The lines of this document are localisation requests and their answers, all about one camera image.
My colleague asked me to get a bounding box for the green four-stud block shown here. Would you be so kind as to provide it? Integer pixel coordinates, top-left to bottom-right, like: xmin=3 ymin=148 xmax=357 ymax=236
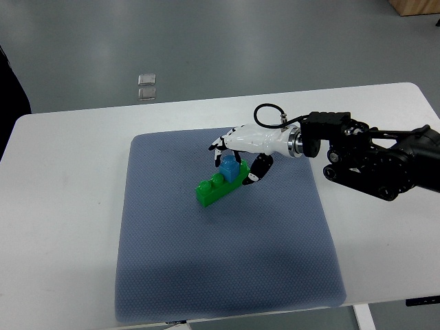
xmin=195 ymin=159 xmax=250 ymax=207

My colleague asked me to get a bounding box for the dark object at left edge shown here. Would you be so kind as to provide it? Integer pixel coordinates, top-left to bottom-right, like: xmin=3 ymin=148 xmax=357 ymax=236
xmin=1 ymin=48 xmax=32 ymax=157

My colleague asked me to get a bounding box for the wooden box corner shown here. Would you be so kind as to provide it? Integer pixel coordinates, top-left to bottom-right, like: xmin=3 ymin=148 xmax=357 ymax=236
xmin=388 ymin=0 xmax=439 ymax=17

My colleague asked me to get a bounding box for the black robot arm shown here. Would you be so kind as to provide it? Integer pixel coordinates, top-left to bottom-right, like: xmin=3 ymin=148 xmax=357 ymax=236
xmin=299 ymin=112 xmax=439 ymax=201

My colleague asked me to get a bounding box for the upper metal floor plate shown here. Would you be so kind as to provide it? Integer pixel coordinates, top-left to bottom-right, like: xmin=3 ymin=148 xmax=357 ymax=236
xmin=137 ymin=73 xmax=156 ymax=86

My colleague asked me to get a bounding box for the blue-grey textured mat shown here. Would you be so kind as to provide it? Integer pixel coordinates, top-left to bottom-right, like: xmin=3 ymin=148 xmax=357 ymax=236
xmin=115 ymin=128 xmax=346 ymax=323

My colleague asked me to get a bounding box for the blue single-stud block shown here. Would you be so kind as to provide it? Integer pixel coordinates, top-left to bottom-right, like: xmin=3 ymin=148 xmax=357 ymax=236
xmin=219 ymin=155 xmax=240 ymax=183

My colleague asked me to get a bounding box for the white table leg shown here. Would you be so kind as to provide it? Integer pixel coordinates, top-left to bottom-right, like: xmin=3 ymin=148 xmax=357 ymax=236
xmin=353 ymin=304 xmax=376 ymax=330

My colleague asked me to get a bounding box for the black table control panel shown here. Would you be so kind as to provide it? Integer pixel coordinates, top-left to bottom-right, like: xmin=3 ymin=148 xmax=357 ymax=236
xmin=405 ymin=296 xmax=440 ymax=307

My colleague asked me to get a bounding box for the lower metal floor plate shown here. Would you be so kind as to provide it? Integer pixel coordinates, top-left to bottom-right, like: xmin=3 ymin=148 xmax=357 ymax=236
xmin=137 ymin=87 xmax=156 ymax=101

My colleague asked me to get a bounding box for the metal floor plate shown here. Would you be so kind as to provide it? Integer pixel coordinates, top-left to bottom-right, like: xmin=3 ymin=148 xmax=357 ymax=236
xmin=137 ymin=73 xmax=156 ymax=86
xmin=137 ymin=87 xmax=156 ymax=101

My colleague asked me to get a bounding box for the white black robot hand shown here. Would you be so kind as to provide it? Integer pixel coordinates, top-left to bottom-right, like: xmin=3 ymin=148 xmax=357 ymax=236
xmin=208 ymin=124 xmax=303 ymax=186

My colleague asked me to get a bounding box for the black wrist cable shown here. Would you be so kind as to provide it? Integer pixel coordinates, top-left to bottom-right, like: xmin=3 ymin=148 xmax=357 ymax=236
xmin=254 ymin=103 xmax=310 ymax=130

